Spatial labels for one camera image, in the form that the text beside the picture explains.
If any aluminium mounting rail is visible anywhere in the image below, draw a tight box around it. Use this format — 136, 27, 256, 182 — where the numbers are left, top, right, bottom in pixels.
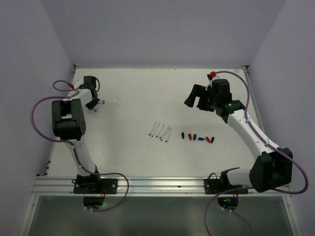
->
31, 176, 291, 197

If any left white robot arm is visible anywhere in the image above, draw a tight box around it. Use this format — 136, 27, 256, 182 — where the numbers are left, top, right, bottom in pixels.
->
51, 76, 100, 180

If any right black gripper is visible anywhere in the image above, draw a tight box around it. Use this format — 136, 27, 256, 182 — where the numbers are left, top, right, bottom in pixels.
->
185, 83, 219, 111

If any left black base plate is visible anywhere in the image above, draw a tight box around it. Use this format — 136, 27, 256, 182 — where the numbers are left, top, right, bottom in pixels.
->
73, 177, 118, 194

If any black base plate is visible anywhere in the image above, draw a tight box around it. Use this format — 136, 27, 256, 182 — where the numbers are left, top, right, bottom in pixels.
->
203, 178, 243, 195
73, 177, 118, 194

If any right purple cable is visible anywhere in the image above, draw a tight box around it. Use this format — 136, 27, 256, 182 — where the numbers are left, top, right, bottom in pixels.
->
204, 70, 309, 236

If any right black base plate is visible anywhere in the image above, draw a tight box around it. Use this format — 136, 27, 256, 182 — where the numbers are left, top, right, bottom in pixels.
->
203, 178, 243, 195

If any controller board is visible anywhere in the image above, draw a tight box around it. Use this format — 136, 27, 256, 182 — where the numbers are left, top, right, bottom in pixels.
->
217, 197, 239, 210
83, 197, 105, 209

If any left controller board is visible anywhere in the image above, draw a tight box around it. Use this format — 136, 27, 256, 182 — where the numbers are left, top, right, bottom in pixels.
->
83, 197, 105, 209

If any right controller board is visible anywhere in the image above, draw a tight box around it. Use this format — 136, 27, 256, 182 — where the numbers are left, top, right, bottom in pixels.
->
217, 197, 239, 210

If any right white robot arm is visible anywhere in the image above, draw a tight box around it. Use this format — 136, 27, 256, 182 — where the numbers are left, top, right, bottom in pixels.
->
184, 79, 293, 193

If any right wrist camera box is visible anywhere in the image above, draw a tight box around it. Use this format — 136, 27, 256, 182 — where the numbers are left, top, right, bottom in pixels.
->
207, 71, 217, 82

